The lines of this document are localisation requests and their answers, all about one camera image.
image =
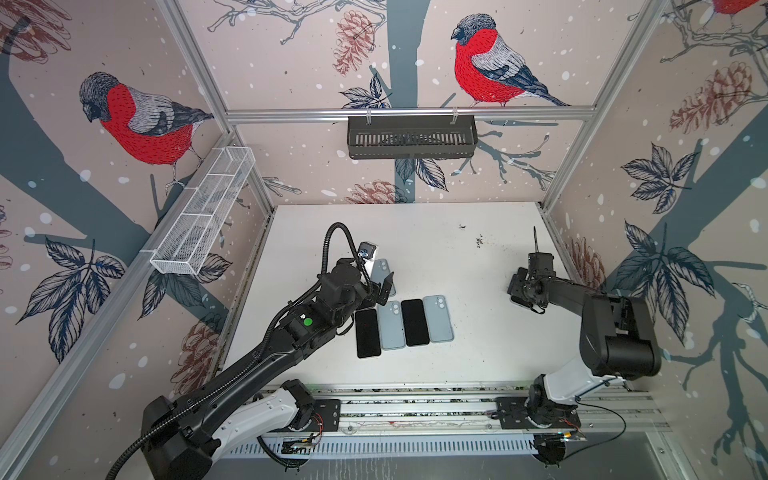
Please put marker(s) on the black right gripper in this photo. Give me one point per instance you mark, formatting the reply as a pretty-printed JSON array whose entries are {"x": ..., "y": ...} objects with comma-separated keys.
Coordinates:
[{"x": 515, "y": 286}]

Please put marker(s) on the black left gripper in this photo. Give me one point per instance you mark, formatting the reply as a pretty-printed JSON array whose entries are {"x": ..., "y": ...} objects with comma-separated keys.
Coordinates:
[{"x": 373, "y": 290}]

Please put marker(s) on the pale blue phone case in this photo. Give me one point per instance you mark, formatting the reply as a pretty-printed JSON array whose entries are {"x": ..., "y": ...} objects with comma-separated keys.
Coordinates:
[
  {"x": 438, "y": 319},
  {"x": 382, "y": 265}
]

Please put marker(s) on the pale green phone case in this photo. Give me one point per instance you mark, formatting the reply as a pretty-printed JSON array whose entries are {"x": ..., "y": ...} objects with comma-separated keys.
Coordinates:
[{"x": 391, "y": 326}]

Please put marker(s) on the phone with black screen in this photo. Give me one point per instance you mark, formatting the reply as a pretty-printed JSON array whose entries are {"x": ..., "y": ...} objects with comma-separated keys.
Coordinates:
[{"x": 368, "y": 343}]

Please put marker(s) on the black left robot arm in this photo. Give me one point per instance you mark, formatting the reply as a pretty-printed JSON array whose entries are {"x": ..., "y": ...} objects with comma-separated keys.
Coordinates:
[{"x": 184, "y": 438}]

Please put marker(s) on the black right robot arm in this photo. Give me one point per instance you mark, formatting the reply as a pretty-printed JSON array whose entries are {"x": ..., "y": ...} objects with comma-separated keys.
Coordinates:
[{"x": 617, "y": 340}]

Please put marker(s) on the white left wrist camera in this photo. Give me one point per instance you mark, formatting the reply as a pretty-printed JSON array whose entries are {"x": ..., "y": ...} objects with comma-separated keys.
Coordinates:
[{"x": 367, "y": 252}]

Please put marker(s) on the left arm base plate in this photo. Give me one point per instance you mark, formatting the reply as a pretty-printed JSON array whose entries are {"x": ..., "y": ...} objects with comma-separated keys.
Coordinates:
[{"x": 322, "y": 416}]

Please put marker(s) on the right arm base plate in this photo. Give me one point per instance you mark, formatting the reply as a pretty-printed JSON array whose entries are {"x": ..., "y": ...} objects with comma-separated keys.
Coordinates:
[{"x": 514, "y": 413}]

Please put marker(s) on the black wall basket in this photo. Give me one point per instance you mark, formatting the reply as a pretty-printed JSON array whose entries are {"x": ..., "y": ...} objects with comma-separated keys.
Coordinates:
[{"x": 412, "y": 137}]

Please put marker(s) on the white wire mesh basket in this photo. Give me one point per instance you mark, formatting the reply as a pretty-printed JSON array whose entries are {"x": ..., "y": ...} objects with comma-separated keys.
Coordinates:
[{"x": 190, "y": 239}]

